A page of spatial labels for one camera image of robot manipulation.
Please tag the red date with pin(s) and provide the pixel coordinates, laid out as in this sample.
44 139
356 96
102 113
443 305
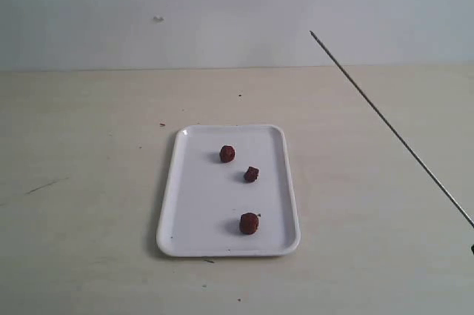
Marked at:
251 174
227 154
249 223

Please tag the white rectangular plastic tray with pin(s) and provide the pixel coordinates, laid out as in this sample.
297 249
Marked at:
204 198

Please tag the thin metal skewer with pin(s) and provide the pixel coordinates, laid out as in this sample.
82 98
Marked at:
399 137

